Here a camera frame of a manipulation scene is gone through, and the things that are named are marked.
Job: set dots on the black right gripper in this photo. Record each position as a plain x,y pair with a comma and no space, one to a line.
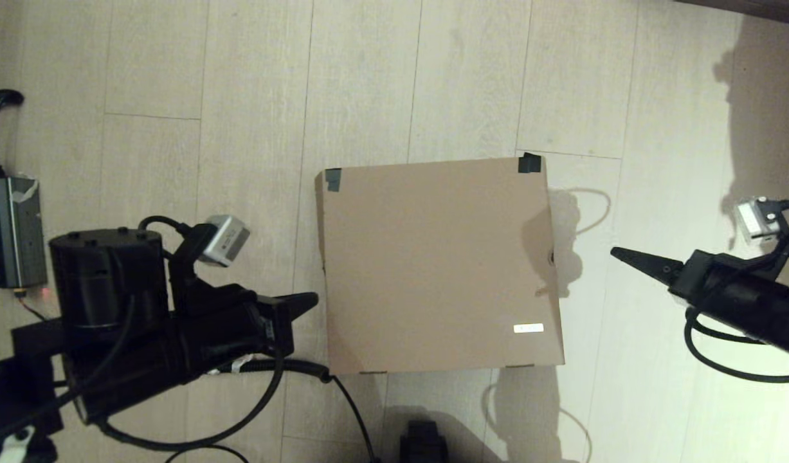
728,289

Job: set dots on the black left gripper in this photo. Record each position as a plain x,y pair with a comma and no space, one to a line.
240,328

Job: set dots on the black silver robot base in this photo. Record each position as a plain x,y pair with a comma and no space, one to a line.
423,444

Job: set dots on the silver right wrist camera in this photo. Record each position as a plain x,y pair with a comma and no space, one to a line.
761,217

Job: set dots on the dark wooden furniture edge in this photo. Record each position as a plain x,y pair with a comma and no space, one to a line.
754,8

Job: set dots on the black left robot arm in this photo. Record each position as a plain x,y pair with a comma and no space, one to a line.
98,308

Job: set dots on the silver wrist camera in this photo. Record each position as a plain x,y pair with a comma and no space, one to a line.
761,217
222,239

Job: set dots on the brown cardboard shoe box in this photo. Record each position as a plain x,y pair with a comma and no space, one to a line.
433,263

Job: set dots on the grey metal electronics box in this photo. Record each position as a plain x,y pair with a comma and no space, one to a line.
15,231

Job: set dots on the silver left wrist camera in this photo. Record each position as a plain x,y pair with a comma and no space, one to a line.
222,239

